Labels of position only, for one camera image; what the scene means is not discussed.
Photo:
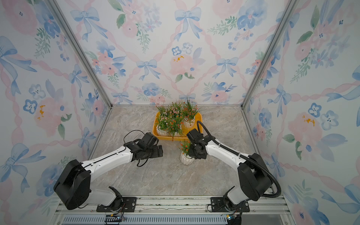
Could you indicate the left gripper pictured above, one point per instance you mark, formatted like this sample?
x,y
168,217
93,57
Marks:
x,y
157,153

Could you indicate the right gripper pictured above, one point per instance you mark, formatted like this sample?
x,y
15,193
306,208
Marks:
x,y
195,149

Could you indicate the red flower pot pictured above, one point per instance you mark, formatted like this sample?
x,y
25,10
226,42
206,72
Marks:
x,y
185,158
190,111
174,126

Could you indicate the yellow plastic storage box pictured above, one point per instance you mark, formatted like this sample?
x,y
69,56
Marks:
x,y
185,129

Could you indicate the pink gypsophila pot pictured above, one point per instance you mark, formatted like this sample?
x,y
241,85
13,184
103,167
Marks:
x,y
175,109
162,126
163,111

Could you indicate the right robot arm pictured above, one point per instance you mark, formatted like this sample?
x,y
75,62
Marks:
x,y
254,177

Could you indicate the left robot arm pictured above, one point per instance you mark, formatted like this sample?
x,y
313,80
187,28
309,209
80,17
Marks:
x,y
75,185

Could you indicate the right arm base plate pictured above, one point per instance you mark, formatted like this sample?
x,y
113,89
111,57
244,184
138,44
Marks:
x,y
219,204

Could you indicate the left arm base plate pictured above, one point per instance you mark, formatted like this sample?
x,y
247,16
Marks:
x,y
125,204

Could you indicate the aluminium front rail frame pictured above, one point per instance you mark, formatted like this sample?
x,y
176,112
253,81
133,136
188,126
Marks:
x,y
178,210

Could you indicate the left corner aluminium post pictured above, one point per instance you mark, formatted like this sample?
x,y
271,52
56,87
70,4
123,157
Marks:
x,y
58,14

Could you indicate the corner aluminium post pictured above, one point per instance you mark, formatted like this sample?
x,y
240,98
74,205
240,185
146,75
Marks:
x,y
288,12
58,14

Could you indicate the right corner aluminium post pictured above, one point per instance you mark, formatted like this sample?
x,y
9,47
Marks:
x,y
288,12

